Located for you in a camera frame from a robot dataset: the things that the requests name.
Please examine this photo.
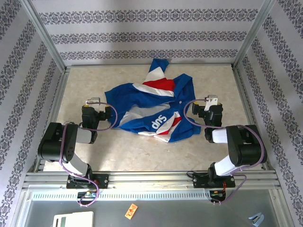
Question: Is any blue red white jacket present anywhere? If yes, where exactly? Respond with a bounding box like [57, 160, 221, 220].
[104, 58, 202, 144]

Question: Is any grey metal panel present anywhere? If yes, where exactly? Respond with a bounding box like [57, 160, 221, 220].
[13, 189, 293, 227]

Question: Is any orange printed card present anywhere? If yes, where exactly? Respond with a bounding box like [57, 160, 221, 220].
[124, 203, 138, 218]

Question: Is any white box with display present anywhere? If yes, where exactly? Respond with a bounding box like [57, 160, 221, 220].
[52, 211, 94, 227]

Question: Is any grey blue clip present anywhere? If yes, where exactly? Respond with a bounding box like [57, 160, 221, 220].
[249, 211, 264, 226]

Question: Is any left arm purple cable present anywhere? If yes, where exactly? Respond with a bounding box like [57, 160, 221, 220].
[59, 100, 118, 208]

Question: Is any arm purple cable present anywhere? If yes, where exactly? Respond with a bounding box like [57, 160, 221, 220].
[184, 98, 265, 206]
[59, 100, 118, 208]

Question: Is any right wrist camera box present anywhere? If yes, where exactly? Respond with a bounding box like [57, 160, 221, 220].
[204, 94, 219, 112]

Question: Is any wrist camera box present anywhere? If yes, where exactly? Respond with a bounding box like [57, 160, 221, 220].
[85, 96, 101, 106]
[204, 94, 219, 112]

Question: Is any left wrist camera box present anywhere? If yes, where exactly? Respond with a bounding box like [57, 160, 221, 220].
[85, 96, 101, 106]

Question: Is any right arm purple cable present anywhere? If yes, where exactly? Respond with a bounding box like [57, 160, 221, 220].
[184, 98, 265, 206]

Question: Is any aluminium table side rail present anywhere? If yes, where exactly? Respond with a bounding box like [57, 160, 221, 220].
[33, 66, 71, 173]
[232, 65, 271, 171]

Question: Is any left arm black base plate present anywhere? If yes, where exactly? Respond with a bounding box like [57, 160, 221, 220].
[66, 174, 110, 190]

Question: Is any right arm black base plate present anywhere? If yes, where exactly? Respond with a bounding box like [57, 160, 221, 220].
[192, 172, 236, 189]

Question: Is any aluminium mounting rail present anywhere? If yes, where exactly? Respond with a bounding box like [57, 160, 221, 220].
[23, 171, 278, 190]

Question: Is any aluminium frame post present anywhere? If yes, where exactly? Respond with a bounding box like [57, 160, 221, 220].
[232, 0, 277, 70]
[19, 0, 67, 72]

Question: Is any slotted white cable duct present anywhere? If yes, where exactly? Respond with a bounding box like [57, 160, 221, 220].
[30, 190, 214, 201]

